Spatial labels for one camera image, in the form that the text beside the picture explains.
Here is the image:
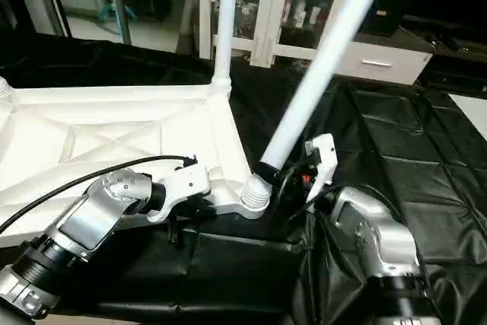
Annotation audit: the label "white plastic table top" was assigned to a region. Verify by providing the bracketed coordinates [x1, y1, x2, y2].
[0, 81, 275, 224]

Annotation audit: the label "white plastic table leg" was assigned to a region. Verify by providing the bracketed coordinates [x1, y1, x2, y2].
[0, 77, 13, 103]
[211, 0, 240, 98]
[240, 0, 397, 221]

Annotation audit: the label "black work mat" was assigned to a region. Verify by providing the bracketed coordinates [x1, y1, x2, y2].
[0, 31, 487, 325]

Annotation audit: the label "white drawer unit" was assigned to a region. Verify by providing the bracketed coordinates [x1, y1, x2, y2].
[333, 31, 436, 87]

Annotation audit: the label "white glass-door cabinet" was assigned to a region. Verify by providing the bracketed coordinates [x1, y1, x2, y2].
[199, 0, 359, 69]

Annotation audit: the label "white flat board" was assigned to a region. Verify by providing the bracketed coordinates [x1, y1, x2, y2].
[448, 92, 487, 141]

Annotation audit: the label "dark low sideboard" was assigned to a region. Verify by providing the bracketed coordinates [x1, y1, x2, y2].
[421, 27, 487, 99]

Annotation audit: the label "blue floor stand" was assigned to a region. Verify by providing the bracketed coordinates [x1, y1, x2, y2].
[98, 1, 139, 27]

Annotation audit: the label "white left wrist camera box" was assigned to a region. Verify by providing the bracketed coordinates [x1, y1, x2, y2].
[147, 158, 212, 224]

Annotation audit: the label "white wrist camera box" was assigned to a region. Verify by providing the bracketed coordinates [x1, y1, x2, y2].
[304, 133, 339, 201]
[147, 158, 212, 224]

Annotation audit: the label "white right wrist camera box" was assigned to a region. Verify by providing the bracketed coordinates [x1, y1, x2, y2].
[304, 133, 339, 201]

